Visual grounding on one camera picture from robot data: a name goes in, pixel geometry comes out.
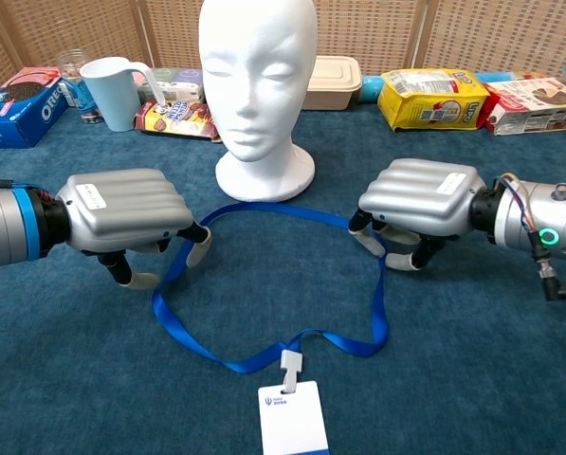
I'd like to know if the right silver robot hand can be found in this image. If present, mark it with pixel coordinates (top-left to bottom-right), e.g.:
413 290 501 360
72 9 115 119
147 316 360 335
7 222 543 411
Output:
347 158 490 272

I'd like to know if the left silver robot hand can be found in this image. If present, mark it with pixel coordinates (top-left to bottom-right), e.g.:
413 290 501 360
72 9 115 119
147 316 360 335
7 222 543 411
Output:
54 168 213 290

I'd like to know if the blue lanyard with badge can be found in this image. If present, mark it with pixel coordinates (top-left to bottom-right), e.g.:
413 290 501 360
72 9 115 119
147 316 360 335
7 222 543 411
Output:
152 202 391 455

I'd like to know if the yellow Lipo snack bag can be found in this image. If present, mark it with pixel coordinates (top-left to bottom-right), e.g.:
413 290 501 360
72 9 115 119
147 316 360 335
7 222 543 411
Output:
376 68 491 133

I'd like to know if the brown chocolate cookie box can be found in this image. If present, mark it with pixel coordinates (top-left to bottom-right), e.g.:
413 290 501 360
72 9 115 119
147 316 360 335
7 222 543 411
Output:
133 100 223 142

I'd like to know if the pale blue plastic pitcher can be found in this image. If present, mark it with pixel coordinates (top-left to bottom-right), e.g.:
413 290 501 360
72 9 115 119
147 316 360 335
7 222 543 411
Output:
79 56 168 133

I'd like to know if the pastel tissue multipack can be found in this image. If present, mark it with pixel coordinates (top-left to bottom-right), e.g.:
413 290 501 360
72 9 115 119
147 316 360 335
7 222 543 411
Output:
135 67 206 104

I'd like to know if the blue Oreo cookie box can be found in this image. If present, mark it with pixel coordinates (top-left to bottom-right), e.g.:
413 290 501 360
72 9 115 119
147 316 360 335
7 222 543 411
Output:
0 65 69 150

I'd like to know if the red white biscuit box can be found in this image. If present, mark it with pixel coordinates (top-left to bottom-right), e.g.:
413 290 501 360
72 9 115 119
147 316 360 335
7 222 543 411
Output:
481 78 566 137

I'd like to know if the clear snack jar blue label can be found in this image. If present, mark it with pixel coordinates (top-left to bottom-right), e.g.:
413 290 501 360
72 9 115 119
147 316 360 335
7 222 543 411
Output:
56 48 104 125

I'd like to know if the beige lidded lunch box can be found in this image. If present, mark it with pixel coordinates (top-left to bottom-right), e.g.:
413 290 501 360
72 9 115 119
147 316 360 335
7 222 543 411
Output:
301 55 363 112

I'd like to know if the white foam mannequin head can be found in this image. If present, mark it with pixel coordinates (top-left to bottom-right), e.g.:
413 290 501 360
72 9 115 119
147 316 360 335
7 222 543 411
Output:
197 0 320 204

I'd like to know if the woven folding screen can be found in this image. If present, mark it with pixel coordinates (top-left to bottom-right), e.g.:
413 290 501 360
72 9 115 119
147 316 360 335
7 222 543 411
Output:
0 0 566 94

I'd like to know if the teal table cloth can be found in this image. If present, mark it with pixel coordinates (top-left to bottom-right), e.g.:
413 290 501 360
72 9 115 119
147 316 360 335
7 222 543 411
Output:
0 92 566 455

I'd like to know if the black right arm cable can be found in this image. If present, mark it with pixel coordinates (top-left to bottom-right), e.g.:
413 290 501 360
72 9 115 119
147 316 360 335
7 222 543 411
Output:
531 231 566 302

